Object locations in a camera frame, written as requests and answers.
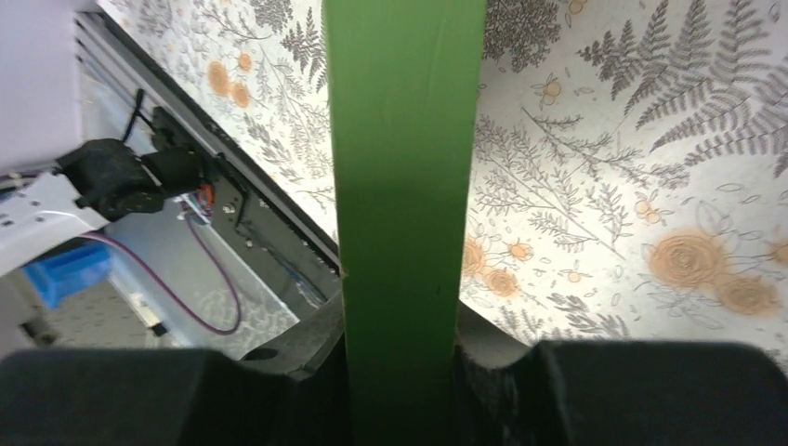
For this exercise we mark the floral tablecloth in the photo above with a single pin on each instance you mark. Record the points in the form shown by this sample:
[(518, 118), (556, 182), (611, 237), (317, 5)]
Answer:
[(630, 173)]

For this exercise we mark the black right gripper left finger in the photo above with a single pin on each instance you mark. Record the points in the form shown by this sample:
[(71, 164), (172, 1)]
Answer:
[(290, 391)]

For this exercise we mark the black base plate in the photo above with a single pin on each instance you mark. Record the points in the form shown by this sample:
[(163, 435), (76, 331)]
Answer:
[(253, 216)]

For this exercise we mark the green wooden picture frame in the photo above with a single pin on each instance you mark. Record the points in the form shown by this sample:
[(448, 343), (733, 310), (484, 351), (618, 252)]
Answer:
[(403, 79)]

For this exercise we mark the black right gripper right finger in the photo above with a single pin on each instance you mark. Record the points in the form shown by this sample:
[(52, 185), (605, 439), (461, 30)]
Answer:
[(595, 392)]

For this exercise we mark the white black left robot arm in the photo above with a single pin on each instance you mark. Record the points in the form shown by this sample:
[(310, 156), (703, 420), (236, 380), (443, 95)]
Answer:
[(100, 182)]

